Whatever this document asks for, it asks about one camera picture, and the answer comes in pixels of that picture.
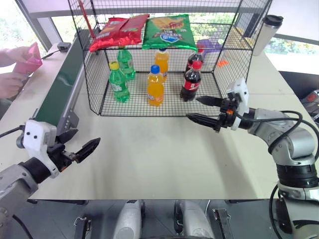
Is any black adapter cable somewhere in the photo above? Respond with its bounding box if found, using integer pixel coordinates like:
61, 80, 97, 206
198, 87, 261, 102
40, 49, 61, 61

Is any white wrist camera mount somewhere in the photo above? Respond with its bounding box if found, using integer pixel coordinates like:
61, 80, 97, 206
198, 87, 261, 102
226, 77, 250, 130
16, 119, 61, 179

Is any red chips bag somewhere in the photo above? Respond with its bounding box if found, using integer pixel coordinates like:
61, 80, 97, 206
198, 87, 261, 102
89, 17, 131, 53
119, 13, 150, 46

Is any black table clamp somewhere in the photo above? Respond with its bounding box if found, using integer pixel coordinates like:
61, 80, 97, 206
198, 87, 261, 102
212, 207, 234, 239
74, 216, 91, 239

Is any purple object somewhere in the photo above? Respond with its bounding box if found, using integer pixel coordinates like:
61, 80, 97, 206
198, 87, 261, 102
196, 38, 223, 54

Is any black wire mesh rack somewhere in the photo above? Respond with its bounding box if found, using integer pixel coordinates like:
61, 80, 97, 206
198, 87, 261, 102
67, 0, 274, 117

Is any black equipment beside table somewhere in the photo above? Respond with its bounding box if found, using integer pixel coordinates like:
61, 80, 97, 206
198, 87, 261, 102
277, 70, 319, 121

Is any grey rounded robot leg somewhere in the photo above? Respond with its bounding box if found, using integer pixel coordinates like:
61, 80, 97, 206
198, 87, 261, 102
173, 200, 215, 239
113, 199, 146, 239

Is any white tumbler black lid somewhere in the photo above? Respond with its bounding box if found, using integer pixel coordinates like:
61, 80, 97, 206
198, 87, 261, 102
253, 14, 284, 57

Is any cola bottle red cap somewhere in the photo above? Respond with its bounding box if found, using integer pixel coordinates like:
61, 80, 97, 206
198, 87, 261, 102
184, 48, 205, 73
179, 60, 202, 103

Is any red pole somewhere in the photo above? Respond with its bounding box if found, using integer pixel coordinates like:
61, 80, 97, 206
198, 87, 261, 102
77, 0, 96, 40

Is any green conveyor belt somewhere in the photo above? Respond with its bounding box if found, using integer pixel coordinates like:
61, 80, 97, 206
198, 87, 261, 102
31, 29, 95, 136

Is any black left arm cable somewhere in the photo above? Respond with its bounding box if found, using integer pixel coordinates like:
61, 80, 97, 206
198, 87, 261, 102
0, 125, 26, 139

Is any orange soda bottle blue cap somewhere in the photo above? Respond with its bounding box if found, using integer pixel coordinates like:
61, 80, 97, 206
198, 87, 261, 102
147, 64, 165, 108
154, 47, 171, 82

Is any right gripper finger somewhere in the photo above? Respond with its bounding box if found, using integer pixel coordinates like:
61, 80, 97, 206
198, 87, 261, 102
195, 95, 224, 108
186, 113, 220, 133

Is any green soda bottle yellow cap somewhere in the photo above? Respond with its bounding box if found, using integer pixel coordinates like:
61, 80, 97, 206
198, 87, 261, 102
108, 61, 131, 104

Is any black power adapter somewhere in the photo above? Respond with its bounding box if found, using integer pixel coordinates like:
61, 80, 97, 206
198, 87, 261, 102
57, 42, 71, 53

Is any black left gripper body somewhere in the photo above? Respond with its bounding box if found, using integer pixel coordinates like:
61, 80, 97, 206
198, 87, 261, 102
46, 143, 77, 173

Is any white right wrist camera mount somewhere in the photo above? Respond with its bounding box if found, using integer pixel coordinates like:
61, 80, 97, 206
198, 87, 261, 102
226, 77, 250, 130

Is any green chips bag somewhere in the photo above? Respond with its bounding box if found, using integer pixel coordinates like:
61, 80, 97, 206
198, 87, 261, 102
142, 13, 198, 52

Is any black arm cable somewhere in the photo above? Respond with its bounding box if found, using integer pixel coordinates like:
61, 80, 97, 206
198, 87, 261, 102
239, 110, 303, 153
0, 125, 26, 139

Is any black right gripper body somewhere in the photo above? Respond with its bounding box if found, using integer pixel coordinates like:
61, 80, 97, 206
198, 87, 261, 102
215, 97, 240, 130

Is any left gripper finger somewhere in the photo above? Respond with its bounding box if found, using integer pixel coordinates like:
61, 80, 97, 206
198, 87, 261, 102
56, 127, 78, 145
74, 137, 101, 164

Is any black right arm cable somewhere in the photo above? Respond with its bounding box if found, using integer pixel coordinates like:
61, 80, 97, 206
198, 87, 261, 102
239, 110, 303, 153

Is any person's bare hand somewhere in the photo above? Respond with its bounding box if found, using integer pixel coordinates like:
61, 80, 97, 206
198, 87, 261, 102
0, 71, 26, 100
0, 45, 34, 68

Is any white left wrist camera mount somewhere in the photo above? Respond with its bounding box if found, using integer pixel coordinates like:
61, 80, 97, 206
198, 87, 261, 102
16, 119, 61, 179

